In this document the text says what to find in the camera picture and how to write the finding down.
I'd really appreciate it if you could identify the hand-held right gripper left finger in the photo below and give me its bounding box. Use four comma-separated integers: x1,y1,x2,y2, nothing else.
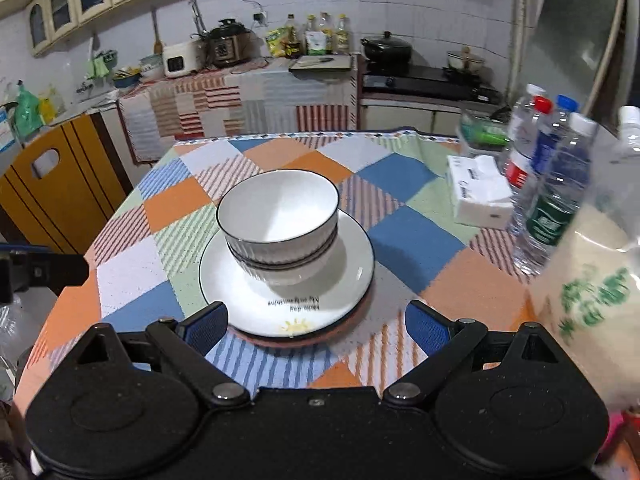
75,301,252,408

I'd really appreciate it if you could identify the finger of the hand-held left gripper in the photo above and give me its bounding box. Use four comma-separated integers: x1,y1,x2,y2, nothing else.
0,247,92,303

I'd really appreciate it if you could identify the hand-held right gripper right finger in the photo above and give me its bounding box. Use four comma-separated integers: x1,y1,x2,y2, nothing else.
382,300,562,407

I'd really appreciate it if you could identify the white ribbed bowl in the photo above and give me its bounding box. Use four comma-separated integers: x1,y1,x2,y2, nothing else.
216,169,341,268
229,240,338,288

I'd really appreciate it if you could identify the white plate with sun print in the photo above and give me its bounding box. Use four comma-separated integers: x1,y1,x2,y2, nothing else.
199,209,376,338

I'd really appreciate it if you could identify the yellow wooden chair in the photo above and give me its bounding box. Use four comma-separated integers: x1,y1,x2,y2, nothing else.
0,112,129,256

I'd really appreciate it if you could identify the patchwork tablecloth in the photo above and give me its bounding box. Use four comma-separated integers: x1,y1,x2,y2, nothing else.
14,129,551,403

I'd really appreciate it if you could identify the white tissue pack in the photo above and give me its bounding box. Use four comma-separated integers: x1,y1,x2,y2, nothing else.
446,154,516,231

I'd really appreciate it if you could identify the green plastic bag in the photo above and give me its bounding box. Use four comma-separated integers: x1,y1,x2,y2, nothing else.
13,82,42,135

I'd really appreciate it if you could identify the white bag with green print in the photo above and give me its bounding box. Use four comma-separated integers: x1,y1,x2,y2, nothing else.
529,125,640,413

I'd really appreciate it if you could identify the green label water bottle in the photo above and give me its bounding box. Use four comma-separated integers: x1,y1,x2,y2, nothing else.
512,112,599,277

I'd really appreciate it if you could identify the red label water bottle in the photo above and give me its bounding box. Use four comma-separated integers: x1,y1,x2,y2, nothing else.
500,83,553,238

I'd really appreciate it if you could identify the green box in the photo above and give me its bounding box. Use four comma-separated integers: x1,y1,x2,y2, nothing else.
457,108,512,159

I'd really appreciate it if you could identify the patchwork counter cloth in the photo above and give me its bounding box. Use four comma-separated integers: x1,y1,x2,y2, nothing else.
117,57,360,165

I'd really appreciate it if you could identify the blue label water bottle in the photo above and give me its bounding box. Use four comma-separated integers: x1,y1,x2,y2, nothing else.
531,94,581,176

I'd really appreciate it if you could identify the white rice cooker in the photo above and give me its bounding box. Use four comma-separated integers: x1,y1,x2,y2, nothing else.
162,40,202,79

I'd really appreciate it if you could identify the black gas stove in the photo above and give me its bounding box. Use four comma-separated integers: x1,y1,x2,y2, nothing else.
362,64,504,105

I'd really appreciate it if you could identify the wooden spatula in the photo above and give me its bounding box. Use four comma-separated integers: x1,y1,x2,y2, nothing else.
151,7,165,56

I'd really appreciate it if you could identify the white pot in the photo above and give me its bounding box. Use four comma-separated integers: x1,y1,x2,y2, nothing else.
446,47,488,73

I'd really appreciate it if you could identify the black pressure cooker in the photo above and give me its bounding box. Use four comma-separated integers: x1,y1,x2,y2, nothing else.
206,18,252,69

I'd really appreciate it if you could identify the black wok with lid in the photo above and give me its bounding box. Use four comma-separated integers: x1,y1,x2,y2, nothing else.
360,31,414,64

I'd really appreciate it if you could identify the cutting board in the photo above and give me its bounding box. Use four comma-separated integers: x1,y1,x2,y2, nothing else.
288,55,354,73

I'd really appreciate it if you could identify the clear water bottle white cap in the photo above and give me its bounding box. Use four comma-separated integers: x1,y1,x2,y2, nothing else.
612,105,640,163

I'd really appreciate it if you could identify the yellow snack bag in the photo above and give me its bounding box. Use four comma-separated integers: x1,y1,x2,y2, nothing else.
264,27,291,59

